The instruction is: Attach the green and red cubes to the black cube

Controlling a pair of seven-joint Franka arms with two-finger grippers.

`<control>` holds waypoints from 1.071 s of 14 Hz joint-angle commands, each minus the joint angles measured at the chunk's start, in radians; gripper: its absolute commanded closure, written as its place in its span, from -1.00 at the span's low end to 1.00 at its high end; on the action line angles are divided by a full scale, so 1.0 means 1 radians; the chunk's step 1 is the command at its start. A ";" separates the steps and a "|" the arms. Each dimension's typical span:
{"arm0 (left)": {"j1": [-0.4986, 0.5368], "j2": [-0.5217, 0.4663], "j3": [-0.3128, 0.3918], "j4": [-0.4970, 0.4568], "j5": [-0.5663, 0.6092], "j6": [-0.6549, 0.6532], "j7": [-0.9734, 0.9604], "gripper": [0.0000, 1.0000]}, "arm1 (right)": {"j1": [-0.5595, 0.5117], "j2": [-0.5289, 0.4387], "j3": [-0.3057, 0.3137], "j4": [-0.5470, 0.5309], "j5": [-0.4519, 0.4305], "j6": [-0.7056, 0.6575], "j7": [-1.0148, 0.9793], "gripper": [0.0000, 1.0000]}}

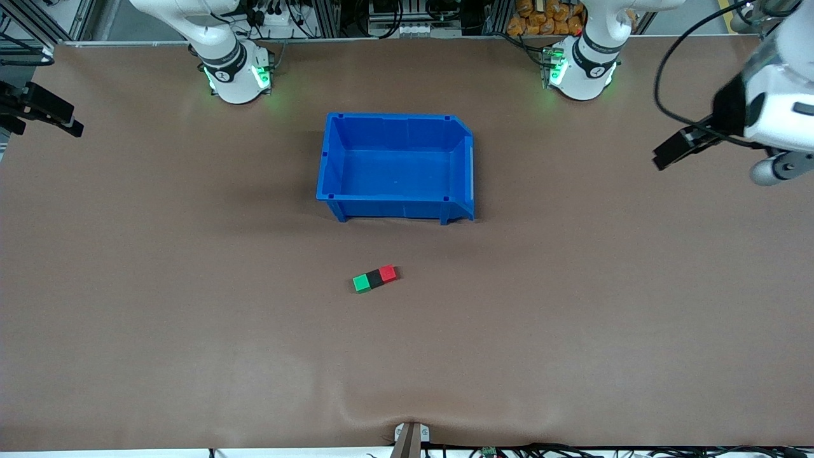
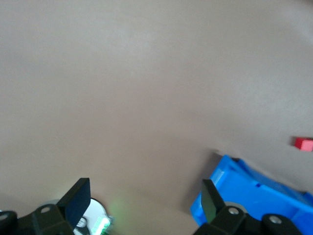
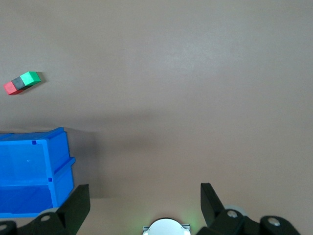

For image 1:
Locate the small white corner bracket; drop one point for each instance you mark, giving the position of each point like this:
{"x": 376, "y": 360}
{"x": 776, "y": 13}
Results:
{"x": 47, "y": 55}

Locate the blue plastic bin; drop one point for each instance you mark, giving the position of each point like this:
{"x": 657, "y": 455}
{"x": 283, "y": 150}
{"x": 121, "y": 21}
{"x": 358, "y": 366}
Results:
{"x": 394, "y": 172}

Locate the orange snack packet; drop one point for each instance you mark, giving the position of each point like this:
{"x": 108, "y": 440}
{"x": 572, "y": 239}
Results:
{"x": 544, "y": 27}
{"x": 525, "y": 7}
{"x": 559, "y": 9}
{"x": 516, "y": 27}
{"x": 575, "y": 24}

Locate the small green circuit board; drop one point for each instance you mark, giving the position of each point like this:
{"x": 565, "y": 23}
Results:
{"x": 489, "y": 452}

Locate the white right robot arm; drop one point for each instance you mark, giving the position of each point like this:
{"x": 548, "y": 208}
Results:
{"x": 229, "y": 76}

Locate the red cube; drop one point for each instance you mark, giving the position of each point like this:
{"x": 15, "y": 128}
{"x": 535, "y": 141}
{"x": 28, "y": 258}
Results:
{"x": 388, "y": 273}

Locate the brown table mat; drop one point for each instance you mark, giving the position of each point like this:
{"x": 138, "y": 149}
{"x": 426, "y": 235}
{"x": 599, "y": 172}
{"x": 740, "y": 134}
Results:
{"x": 407, "y": 356}

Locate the aluminium frame post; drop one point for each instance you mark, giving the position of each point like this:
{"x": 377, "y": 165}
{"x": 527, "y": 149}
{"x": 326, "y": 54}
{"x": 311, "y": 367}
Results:
{"x": 498, "y": 16}
{"x": 325, "y": 18}

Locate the green cube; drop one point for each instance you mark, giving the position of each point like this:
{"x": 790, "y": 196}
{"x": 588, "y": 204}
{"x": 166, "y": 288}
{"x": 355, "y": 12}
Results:
{"x": 361, "y": 282}

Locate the white power strip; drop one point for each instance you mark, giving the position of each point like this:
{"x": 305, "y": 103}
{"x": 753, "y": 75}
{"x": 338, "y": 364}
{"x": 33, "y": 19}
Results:
{"x": 280, "y": 20}

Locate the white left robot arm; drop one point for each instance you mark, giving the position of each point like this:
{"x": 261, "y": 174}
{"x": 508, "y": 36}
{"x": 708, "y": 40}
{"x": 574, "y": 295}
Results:
{"x": 585, "y": 76}

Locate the white terminal block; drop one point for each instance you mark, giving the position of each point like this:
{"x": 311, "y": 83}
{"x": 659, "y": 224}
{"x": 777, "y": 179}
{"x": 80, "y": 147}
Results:
{"x": 413, "y": 30}

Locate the silver table edge rail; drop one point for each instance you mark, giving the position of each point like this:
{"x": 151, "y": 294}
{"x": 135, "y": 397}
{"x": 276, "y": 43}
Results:
{"x": 381, "y": 40}

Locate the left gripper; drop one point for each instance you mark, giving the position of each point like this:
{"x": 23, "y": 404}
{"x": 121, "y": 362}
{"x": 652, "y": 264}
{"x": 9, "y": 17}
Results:
{"x": 727, "y": 109}

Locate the aluminium frame rail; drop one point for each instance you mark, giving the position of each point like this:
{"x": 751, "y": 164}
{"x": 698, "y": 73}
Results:
{"x": 38, "y": 22}

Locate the black cube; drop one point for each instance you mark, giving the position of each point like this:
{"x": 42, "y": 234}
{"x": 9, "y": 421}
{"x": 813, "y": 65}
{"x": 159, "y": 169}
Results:
{"x": 375, "y": 278}

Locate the metal clamp bracket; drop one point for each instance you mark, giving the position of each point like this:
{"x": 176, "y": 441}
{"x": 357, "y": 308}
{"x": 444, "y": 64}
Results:
{"x": 411, "y": 439}

